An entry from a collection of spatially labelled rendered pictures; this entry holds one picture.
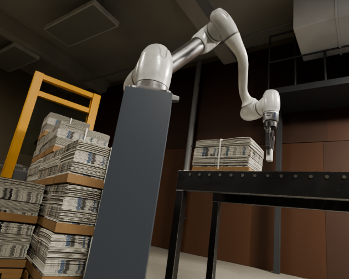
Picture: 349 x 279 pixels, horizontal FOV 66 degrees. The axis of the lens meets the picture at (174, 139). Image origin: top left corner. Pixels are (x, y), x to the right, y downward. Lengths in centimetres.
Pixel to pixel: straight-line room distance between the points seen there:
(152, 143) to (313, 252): 377
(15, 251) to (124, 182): 94
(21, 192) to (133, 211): 91
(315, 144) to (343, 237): 139
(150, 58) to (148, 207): 64
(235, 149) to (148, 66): 76
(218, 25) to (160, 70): 61
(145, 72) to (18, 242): 117
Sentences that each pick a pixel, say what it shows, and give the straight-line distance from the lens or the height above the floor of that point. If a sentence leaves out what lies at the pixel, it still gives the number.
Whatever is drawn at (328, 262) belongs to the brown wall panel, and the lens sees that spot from 453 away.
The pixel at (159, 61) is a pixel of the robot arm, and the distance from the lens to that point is 123.
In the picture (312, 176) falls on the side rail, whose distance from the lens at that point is 139.
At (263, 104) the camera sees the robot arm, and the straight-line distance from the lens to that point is 172.
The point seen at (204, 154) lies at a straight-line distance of 174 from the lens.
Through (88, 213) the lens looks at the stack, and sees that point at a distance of 144.
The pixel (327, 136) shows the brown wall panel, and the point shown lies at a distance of 479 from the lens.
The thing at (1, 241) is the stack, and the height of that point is 27.
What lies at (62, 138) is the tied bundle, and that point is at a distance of 201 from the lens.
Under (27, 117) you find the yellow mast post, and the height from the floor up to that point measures 132.
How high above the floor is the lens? 49
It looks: 17 degrees up
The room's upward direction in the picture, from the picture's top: 8 degrees clockwise
